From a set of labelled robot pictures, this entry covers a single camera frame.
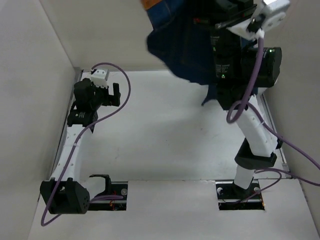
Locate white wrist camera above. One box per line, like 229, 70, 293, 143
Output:
90, 69, 110, 89
226, 0, 291, 40

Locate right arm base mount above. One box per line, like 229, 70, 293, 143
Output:
215, 180, 265, 211

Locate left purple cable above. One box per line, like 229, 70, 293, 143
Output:
41, 62, 132, 227

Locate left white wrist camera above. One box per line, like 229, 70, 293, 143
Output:
90, 69, 110, 89

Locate dark blue denim trousers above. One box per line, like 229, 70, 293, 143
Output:
140, 0, 217, 104

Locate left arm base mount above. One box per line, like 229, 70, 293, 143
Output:
88, 181, 129, 212

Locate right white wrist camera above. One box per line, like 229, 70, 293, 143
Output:
226, 0, 291, 40

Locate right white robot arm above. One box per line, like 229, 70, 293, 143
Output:
209, 0, 291, 198

